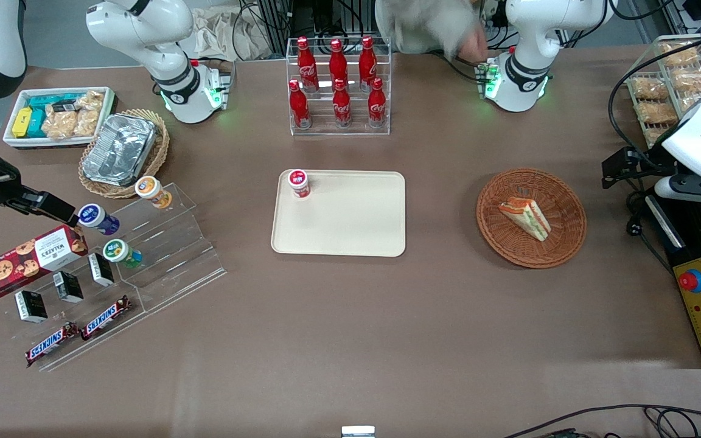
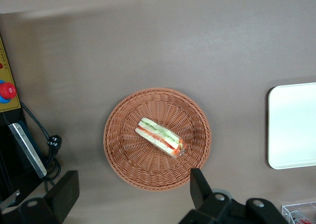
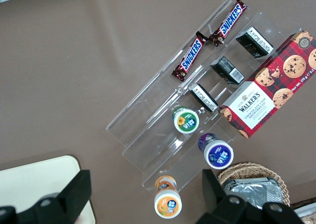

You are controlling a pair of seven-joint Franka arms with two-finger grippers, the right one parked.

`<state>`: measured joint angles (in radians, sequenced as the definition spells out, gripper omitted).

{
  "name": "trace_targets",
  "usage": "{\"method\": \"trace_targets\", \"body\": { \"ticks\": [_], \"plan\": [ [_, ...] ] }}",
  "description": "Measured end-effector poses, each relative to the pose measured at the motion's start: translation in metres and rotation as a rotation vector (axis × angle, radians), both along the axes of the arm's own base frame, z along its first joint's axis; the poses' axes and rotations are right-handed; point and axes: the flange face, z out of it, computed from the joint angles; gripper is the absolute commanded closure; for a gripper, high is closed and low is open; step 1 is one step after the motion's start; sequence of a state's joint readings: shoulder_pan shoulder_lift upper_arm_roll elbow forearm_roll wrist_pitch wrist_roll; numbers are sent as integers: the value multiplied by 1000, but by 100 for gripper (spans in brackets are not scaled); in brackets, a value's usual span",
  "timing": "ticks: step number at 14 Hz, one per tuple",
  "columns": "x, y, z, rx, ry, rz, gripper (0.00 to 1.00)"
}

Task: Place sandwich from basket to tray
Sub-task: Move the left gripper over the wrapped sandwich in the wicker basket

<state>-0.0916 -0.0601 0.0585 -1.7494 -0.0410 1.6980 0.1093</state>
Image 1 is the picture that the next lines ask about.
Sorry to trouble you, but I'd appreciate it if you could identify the triangle sandwich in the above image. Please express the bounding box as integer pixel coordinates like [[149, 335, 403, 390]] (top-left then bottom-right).
[[498, 196, 552, 242]]

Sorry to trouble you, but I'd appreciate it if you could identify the aluminium foil tray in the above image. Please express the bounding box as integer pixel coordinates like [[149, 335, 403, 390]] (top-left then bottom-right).
[[82, 113, 158, 187]]

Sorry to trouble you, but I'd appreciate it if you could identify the light wicker basket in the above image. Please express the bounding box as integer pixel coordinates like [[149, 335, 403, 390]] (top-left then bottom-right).
[[78, 108, 170, 200]]

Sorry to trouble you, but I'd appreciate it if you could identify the round brown wicker basket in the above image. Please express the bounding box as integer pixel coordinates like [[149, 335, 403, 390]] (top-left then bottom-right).
[[476, 168, 587, 269]]

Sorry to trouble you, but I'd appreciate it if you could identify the beige plastic tray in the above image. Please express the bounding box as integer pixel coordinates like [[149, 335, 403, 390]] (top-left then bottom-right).
[[271, 170, 406, 257]]

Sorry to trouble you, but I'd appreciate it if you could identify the person's bare hand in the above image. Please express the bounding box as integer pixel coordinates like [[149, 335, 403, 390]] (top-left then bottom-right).
[[455, 27, 489, 63]]

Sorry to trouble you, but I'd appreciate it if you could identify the blue label jar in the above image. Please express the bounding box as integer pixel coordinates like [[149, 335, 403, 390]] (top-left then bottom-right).
[[78, 204, 120, 236]]

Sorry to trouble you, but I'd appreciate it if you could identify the white plastic bin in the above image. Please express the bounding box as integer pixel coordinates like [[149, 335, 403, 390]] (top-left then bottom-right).
[[2, 86, 117, 150]]

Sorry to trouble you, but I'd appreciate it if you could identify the red Walkers cookie box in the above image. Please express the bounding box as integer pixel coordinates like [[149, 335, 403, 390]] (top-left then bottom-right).
[[0, 224, 89, 301]]

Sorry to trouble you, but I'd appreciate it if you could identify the yellow small box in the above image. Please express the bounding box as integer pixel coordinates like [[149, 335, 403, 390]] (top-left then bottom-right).
[[12, 107, 33, 139]]

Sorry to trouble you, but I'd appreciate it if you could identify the short teal box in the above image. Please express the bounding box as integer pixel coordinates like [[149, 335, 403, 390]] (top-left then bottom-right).
[[24, 109, 47, 138]]

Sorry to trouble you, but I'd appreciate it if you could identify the small black box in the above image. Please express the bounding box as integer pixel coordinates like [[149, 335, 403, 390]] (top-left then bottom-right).
[[88, 252, 115, 287], [53, 271, 84, 304], [15, 290, 48, 323]]

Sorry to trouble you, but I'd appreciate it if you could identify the clear bag of cookies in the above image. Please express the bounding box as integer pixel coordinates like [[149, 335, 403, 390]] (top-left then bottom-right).
[[74, 108, 100, 137], [77, 90, 105, 112], [41, 109, 78, 140]]

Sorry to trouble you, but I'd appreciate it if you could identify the green label jar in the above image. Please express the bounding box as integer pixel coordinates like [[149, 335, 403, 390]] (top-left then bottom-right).
[[103, 239, 143, 269]]

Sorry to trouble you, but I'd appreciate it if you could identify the black countertop appliance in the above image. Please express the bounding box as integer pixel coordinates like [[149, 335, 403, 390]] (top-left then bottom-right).
[[646, 189, 701, 271]]

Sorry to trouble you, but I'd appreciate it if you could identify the orange label jar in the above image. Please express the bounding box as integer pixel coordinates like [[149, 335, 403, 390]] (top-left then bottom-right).
[[134, 176, 173, 209]]

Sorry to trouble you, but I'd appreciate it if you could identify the long teal box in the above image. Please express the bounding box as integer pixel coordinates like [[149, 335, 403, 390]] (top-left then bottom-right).
[[28, 93, 78, 111]]

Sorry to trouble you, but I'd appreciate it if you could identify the Snickers bar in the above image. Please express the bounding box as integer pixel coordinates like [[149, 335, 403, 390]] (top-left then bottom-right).
[[25, 322, 80, 367], [80, 295, 132, 341]]

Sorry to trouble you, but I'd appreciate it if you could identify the clear acrylic stepped stand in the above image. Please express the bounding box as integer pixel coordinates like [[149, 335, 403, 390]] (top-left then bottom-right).
[[4, 181, 228, 372]]

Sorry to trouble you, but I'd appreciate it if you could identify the beige crumpled cloth bag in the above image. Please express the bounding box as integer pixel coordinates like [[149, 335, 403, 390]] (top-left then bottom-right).
[[194, 5, 269, 61]]

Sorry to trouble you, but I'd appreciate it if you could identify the red lid white cup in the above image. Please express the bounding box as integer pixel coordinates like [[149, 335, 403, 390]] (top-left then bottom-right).
[[288, 169, 312, 200]]

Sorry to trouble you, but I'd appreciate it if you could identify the red cola bottle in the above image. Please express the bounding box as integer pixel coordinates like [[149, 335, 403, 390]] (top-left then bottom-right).
[[288, 80, 312, 130], [329, 38, 349, 86], [297, 36, 319, 93], [332, 79, 352, 128], [368, 77, 388, 128], [358, 35, 378, 93]]

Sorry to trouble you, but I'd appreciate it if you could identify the clear acrylic bottle rack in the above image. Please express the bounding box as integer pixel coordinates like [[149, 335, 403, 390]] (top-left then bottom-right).
[[285, 36, 392, 136]]

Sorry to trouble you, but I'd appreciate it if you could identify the wire rack with pastries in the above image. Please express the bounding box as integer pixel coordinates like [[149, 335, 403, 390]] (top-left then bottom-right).
[[626, 33, 701, 150]]

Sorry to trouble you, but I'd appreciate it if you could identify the black cable with plug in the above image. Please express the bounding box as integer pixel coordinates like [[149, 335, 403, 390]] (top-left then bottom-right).
[[626, 189, 680, 271]]

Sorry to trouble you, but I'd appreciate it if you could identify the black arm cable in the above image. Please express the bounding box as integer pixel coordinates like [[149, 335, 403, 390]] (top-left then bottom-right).
[[608, 40, 701, 160]]

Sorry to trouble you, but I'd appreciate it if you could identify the black base cable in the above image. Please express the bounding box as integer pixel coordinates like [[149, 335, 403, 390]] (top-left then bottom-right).
[[433, 49, 486, 85]]

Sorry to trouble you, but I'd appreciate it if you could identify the black floor cable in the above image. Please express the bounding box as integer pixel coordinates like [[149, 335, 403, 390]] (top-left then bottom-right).
[[503, 404, 701, 438]]

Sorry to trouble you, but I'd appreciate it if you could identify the aluminium frame post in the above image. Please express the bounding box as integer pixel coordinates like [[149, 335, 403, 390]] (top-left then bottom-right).
[[258, 0, 290, 58]]

